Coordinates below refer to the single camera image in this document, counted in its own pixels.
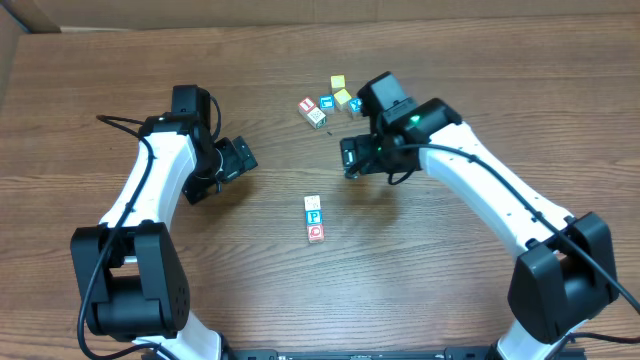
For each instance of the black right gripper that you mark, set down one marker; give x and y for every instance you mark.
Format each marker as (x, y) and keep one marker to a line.
(350, 157)

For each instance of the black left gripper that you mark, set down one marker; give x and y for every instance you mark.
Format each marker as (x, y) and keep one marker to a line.
(242, 156)

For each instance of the wooden block green Z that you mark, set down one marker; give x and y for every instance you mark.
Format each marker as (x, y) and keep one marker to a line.
(312, 203)

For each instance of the wooden block number 3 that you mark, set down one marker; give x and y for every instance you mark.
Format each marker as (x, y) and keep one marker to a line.
(314, 217)

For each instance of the wooden block red Q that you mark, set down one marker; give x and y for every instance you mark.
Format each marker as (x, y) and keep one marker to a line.
(315, 233)

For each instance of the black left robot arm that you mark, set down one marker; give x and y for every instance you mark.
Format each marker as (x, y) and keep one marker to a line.
(133, 287)

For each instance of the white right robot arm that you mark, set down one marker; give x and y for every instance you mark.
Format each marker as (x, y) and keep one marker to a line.
(564, 267)

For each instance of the wooden block blue X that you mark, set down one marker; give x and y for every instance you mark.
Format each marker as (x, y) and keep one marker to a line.
(354, 107)

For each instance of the wooden block plain yellow top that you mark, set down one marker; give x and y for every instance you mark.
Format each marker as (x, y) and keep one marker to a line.
(342, 99)

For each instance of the wooden block green side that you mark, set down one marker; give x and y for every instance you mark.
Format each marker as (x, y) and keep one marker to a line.
(316, 118)

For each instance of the wooden block blue L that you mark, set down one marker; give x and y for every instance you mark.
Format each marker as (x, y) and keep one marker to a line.
(326, 104)

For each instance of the wooden block yellow far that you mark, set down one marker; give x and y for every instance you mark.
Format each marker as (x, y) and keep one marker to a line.
(337, 83)

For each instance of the wooden block red I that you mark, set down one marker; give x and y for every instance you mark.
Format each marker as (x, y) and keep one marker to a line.
(305, 106)

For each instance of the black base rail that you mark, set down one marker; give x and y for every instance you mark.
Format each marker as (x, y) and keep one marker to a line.
(451, 353)

